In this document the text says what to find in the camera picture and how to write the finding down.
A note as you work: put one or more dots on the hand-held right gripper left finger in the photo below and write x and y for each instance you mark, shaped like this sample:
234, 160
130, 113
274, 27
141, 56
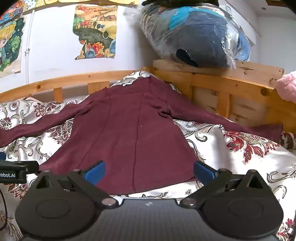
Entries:
95, 173

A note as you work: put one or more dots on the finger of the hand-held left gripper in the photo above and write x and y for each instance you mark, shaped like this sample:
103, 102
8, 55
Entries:
25, 166

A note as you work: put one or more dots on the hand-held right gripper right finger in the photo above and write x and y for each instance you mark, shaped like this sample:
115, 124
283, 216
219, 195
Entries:
203, 173

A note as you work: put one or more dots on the maroon sweater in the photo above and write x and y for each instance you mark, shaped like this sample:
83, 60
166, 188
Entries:
129, 129

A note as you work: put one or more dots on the clear plastic bag of clothes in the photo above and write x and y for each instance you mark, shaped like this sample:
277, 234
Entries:
196, 34

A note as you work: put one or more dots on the floral satin blanket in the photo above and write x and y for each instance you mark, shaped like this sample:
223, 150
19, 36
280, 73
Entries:
242, 157

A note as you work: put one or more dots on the pink plush cloth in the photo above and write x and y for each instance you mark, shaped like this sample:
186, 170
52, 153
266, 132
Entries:
288, 87

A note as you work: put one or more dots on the wooden bed frame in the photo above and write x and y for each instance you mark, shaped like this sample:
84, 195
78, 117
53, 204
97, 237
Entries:
231, 92

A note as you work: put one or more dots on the white wall pipe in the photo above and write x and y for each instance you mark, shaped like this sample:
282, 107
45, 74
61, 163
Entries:
29, 46

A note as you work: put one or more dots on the cartoon figure wall poster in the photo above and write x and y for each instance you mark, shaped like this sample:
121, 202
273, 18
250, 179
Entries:
10, 46

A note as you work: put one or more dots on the colourful landscape wall poster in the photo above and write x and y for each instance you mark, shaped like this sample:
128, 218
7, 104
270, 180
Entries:
96, 32

